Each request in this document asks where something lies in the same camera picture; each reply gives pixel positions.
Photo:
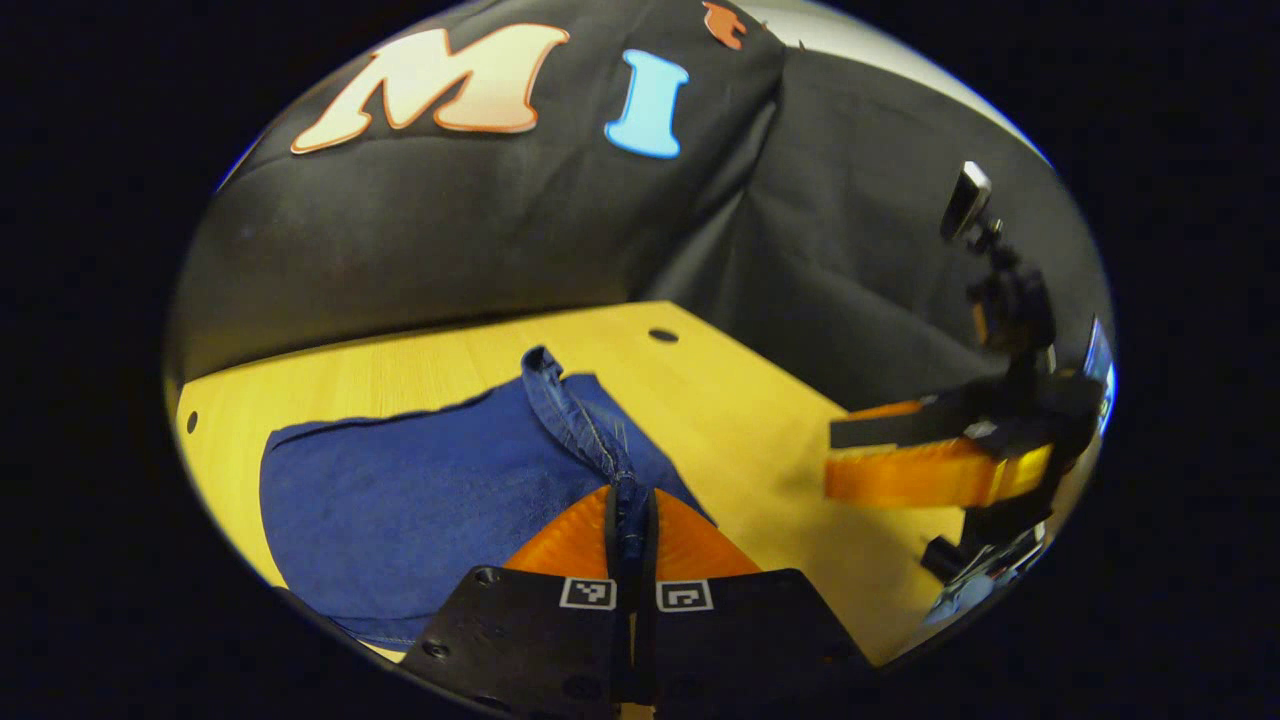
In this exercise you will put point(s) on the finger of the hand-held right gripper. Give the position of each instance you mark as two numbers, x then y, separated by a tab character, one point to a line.
930	475
890	430

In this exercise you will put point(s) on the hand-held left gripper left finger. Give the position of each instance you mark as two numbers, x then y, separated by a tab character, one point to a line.
530	640

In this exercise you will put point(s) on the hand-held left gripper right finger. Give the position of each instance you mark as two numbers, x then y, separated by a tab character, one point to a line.
750	640

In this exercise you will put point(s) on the blue denim jeans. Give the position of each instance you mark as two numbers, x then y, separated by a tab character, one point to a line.
400	500

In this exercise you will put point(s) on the black backdrop cloth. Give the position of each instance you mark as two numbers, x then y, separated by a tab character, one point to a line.
450	220

